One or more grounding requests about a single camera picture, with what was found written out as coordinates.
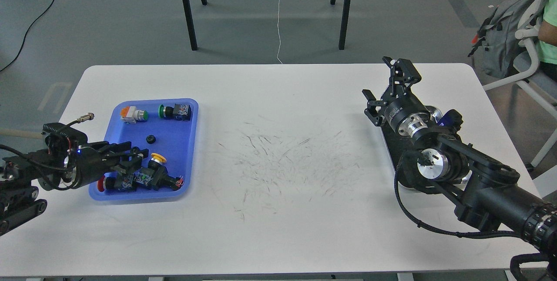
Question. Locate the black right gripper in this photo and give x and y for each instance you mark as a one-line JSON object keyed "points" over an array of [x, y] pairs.
{"points": [[405, 114]]}

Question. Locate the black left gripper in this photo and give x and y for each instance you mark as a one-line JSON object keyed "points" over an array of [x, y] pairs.
{"points": [[89, 162]]}

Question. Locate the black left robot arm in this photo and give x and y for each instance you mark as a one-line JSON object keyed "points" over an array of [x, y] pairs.
{"points": [[19, 197]]}

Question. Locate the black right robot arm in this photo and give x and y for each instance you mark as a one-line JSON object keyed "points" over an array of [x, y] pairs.
{"points": [[428, 155]]}

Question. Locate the blue plastic tray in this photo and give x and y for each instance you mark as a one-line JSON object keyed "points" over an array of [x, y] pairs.
{"points": [[175, 141]]}

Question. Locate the silver metal tray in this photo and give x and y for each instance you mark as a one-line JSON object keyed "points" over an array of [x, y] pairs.
{"points": [[404, 157]]}

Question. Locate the orange white push button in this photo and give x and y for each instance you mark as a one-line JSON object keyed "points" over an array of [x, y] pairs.
{"points": [[131, 114]]}

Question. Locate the grey backpack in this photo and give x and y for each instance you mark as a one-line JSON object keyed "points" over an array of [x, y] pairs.
{"points": [[494, 46]]}

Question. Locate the person in green shirt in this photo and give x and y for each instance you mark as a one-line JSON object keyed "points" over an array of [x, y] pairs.
{"points": [[547, 40]]}

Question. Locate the red push button switch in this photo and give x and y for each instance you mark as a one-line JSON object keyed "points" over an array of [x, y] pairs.
{"points": [[120, 183]]}

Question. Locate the yellow push button switch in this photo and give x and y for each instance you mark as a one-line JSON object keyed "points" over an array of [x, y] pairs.
{"points": [[157, 164]]}

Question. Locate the black switch with red terminals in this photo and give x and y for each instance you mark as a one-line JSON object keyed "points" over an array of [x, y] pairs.
{"points": [[154, 179]]}

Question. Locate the green push button switch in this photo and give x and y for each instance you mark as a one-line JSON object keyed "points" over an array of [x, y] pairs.
{"points": [[180, 112]]}

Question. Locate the white chair frame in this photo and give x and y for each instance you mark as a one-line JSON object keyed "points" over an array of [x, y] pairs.
{"points": [[525, 68]]}

